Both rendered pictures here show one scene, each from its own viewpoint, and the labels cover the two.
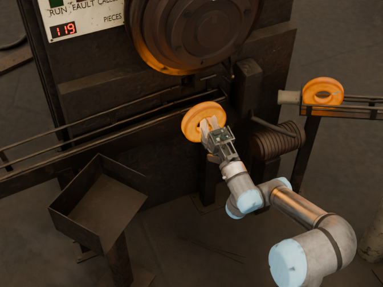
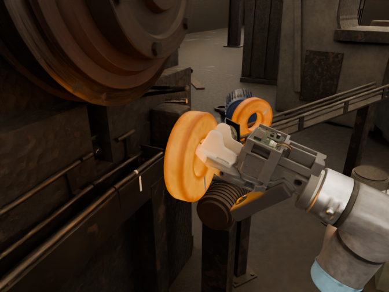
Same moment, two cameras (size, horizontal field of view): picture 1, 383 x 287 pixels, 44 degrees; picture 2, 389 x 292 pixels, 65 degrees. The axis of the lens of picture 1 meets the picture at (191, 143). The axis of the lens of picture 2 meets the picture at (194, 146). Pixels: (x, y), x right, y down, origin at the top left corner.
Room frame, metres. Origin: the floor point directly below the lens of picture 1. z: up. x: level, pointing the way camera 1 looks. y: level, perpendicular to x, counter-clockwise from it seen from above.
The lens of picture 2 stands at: (0.75, 0.26, 1.06)
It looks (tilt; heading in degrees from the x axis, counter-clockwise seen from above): 25 degrees down; 321
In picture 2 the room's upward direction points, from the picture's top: straight up
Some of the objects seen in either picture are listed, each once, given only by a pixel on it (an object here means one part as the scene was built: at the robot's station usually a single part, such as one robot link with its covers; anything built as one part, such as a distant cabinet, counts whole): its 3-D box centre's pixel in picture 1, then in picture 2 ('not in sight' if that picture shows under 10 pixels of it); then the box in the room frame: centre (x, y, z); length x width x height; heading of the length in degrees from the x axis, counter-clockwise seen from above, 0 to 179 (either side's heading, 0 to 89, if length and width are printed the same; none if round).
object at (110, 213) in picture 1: (111, 246); not in sight; (0.91, 0.30, 0.36); 0.26 x 0.20 x 0.72; 150
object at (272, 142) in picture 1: (271, 169); (222, 244); (1.36, -0.37, 0.27); 0.22 x 0.13 x 0.53; 115
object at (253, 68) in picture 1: (245, 88); (171, 143); (1.46, -0.22, 0.68); 0.11 x 0.08 x 0.24; 25
